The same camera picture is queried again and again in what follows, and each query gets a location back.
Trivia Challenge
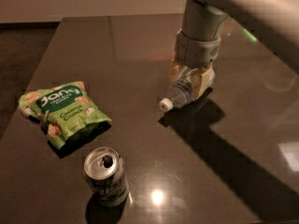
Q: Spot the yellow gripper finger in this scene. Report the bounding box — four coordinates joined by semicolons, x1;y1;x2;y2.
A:
169;58;187;82
192;66;215;98

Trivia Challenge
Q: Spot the clear blue plastic bottle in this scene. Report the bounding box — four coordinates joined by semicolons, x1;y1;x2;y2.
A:
159;67;198;112

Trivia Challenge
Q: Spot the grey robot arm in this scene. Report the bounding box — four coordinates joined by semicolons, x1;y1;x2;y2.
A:
175;0;299;72

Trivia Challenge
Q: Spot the green coconut crunch chips bag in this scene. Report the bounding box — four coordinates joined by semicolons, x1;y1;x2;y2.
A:
19;81;111;151

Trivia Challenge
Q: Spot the green aluminium soda can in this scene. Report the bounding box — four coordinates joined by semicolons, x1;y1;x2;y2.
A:
83;147;129;207

